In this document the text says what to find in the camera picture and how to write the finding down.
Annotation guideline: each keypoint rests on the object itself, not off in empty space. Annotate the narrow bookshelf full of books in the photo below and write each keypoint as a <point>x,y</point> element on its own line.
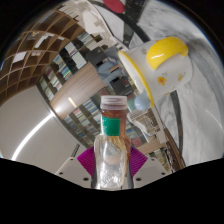
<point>65,66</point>

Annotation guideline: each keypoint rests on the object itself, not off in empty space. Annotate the black box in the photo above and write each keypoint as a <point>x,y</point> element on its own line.
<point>96,54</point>
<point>121,86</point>

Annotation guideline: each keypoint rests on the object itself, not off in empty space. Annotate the clear plastic bottle white cap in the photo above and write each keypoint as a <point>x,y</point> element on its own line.
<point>111,156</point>

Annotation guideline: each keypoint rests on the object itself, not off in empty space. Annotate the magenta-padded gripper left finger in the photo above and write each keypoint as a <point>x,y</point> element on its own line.
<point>75,170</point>

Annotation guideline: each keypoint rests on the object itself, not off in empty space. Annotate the white building model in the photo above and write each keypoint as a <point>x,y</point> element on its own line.
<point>143,120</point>

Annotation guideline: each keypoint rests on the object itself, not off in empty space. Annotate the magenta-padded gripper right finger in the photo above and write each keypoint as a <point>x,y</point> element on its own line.
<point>148,170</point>

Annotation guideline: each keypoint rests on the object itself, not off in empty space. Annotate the curved ceiling light strip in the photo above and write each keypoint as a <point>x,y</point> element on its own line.
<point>31,135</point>

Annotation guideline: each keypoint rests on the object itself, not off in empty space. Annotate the flat round red coaster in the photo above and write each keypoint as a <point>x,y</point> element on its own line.
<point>113,5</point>

